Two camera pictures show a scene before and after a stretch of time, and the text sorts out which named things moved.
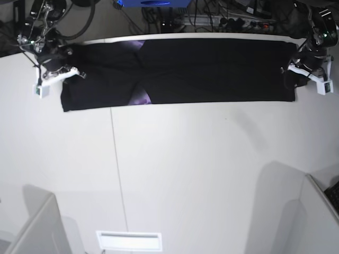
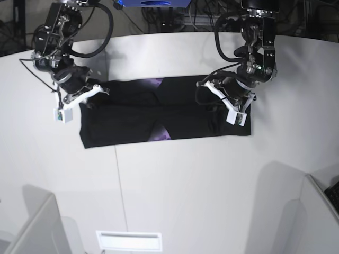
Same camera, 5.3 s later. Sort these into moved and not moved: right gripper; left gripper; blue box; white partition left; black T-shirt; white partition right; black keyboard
Moved: right gripper; black T-shirt; left gripper
Not moved: blue box; white partition right; white partition left; black keyboard
